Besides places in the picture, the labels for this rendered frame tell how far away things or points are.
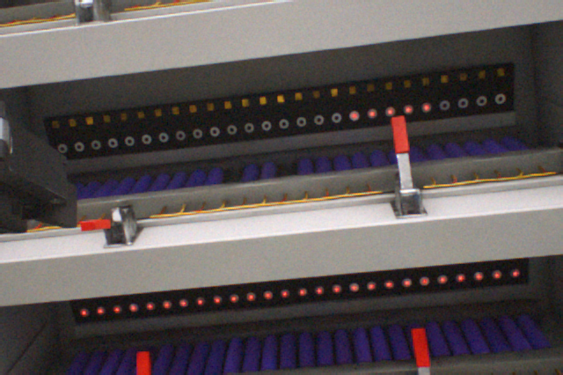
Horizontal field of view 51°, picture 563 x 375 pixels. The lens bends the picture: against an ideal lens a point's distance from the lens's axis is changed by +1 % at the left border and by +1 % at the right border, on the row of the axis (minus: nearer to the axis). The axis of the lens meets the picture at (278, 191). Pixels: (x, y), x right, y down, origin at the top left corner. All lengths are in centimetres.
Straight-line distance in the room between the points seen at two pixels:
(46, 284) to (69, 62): 20
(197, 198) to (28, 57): 20
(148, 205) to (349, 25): 26
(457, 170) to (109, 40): 35
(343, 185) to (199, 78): 25
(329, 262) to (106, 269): 20
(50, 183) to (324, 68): 46
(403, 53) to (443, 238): 27
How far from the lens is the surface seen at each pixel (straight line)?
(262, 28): 53
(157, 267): 55
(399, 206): 53
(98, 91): 77
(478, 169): 61
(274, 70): 72
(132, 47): 56
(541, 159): 62
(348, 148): 68
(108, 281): 57
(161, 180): 67
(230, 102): 69
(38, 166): 31
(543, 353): 66
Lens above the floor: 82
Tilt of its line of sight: 4 degrees down
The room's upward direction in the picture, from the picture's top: 6 degrees counter-clockwise
